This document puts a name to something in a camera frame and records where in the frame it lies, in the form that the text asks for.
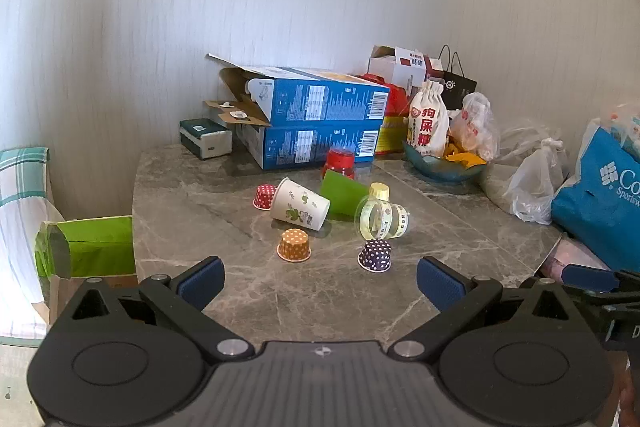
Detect white paper cup green print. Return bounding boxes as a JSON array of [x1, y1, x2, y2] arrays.
[[270, 177, 331, 231]]

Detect green tissue box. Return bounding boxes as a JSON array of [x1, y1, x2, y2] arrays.
[[179, 118, 233, 160]]

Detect plaid cloth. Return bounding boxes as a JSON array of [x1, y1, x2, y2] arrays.
[[0, 147, 66, 349]]

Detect yellow and red box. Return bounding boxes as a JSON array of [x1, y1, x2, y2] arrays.
[[375, 114, 411, 156]]

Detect blue glass bowl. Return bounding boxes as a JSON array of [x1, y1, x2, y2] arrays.
[[402, 139, 489, 183]]

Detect purple polka dot baking cup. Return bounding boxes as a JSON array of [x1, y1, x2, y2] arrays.
[[357, 239, 393, 274]]

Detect white plastic bag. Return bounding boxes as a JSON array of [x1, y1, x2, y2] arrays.
[[502, 138, 569, 226]]

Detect white drawstring pouch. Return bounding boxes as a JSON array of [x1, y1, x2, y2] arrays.
[[406, 80, 449, 158]]

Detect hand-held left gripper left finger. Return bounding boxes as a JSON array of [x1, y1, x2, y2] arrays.
[[64, 256, 254, 363]]

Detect blue cardboard box open flap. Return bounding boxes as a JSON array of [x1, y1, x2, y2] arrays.
[[207, 53, 391, 128]]

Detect black paper bag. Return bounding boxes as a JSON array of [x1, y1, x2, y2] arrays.
[[434, 44, 478, 111]]

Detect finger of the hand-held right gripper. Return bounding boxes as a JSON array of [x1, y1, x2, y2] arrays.
[[560, 264, 640, 309]]

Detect red plastic cup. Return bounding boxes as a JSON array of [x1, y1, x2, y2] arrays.
[[321, 147, 356, 180]]

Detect blue cardboard box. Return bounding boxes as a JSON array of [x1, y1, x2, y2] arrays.
[[202, 99, 384, 171]]

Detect blue shopping bag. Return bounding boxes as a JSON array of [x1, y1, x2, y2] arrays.
[[551, 119, 640, 273]]

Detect clear plastic bag with food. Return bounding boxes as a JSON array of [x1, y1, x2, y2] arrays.
[[448, 92, 501, 163]]

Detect red polka dot baking cup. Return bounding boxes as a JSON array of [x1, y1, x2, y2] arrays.
[[252, 183, 277, 210]]

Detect green paper box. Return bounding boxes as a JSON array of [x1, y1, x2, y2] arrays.
[[34, 215, 135, 281]]

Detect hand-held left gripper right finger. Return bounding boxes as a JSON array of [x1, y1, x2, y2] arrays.
[[387, 256, 597, 362]]

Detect orange polka dot baking cup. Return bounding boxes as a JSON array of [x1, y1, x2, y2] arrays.
[[276, 228, 312, 263]]

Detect orange snack pieces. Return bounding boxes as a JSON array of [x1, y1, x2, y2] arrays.
[[444, 139, 487, 170]]

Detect pink packet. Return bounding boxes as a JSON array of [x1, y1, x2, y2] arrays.
[[542, 237, 610, 281]]

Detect white and red carton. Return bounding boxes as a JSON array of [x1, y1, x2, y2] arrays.
[[369, 45, 444, 90]]

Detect clear plastic cup printed band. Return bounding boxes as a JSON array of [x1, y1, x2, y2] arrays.
[[354, 197, 411, 241]]

